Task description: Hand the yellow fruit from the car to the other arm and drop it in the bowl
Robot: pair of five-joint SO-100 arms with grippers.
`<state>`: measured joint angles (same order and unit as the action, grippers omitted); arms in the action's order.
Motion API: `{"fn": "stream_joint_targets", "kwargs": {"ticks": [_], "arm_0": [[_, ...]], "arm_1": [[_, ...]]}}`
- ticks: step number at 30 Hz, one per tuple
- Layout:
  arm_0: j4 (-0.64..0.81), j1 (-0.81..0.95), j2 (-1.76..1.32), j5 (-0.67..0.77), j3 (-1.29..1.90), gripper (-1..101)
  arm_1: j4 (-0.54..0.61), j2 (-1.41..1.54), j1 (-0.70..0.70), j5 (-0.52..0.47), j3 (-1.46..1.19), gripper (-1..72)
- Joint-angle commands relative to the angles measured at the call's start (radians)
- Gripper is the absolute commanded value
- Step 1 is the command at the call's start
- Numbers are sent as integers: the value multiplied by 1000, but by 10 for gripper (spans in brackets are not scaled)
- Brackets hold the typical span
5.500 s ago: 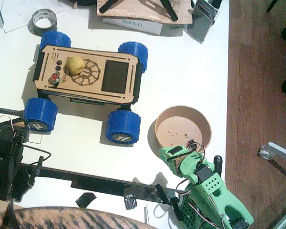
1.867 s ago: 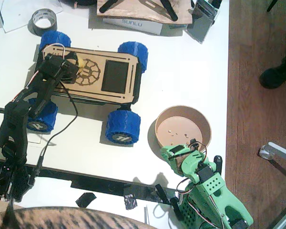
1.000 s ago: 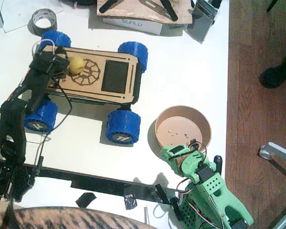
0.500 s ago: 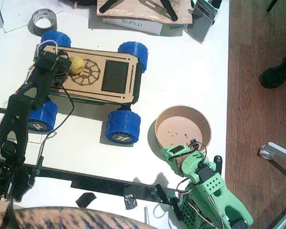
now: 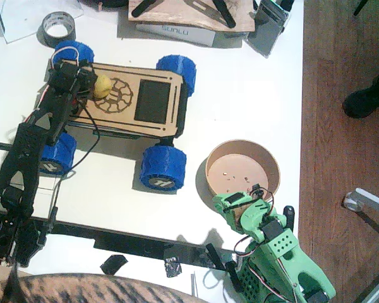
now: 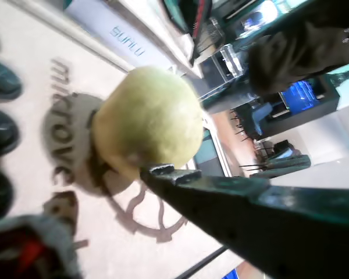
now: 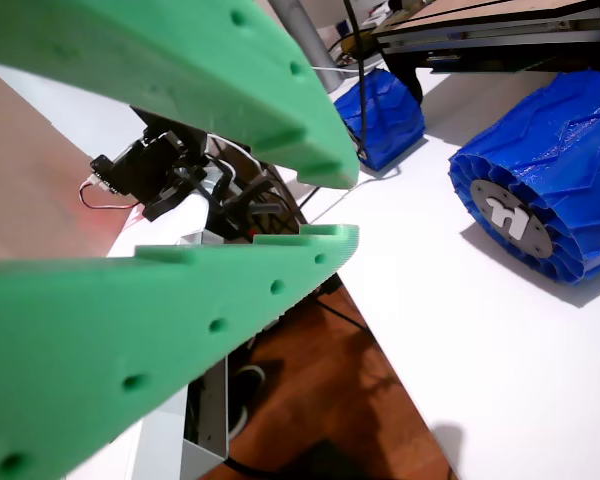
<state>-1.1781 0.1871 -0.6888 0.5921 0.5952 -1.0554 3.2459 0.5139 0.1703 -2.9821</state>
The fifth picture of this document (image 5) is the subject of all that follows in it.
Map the white metal furniture leg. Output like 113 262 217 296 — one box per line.
355 187 379 218

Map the round tan cardboard bowl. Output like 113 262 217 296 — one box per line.
205 140 282 203

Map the black tape piece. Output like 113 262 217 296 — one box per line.
100 254 129 275

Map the brown wooden board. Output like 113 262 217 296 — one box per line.
128 0 256 33

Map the wide black flat bar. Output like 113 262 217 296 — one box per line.
31 217 238 270

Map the clear round caster cup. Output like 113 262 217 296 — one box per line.
344 192 364 212

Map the tiger striped cloth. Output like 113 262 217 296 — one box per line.
0 273 209 303

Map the black round object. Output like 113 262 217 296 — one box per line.
78 0 129 9

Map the black shoe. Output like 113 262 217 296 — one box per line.
342 64 379 119

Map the yellow ball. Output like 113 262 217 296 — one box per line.
93 74 112 100

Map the white paper sheet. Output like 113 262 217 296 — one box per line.
1 0 83 45
191 268 241 299

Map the black clamp handle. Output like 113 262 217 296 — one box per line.
205 242 226 271

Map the thin black cable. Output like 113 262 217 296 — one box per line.
49 104 99 222

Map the white SUNLU box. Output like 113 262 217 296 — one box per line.
135 21 216 47

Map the grey duct tape roll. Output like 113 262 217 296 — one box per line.
41 11 77 48

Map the black stick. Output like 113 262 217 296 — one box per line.
353 0 369 16

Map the crumpled foil tape piece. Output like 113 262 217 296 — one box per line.
164 256 183 278

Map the black stand leg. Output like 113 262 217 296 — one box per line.
213 0 237 28
131 0 160 17

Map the grey metallic device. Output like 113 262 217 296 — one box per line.
246 0 291 59

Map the blue ribbed rover wheel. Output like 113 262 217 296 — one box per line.
39 131 78 175
155 55 197 97
54 40 95 66
140 145 188 192

